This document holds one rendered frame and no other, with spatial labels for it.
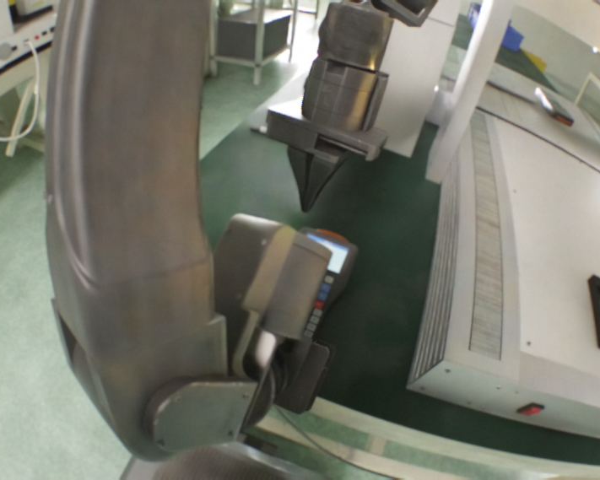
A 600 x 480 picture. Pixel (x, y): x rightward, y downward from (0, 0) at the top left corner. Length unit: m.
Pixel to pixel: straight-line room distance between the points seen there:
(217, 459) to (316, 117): 0.77
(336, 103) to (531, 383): 0.33
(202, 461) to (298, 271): 0.74
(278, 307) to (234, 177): 0.43
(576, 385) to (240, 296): 0.38
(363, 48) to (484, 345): 0.30
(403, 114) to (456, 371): 0.50
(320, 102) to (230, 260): 0.16
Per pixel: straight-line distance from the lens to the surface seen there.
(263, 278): 0.17
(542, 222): 0.58
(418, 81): 0.66
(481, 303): 0.39
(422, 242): 0.55
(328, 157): 0.28
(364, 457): 1.02
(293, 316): 0.19
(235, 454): 0.87
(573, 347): 0.46
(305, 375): 0.29
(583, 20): 0.62
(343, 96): 0.28
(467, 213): 0.48
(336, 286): 0.42
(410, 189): 0.64
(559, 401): 0.43
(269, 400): 0.19
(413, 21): 0.30
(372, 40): 0.28
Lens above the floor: 1.13
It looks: 50 degrees down
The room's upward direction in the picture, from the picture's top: 9 degrees clockwise
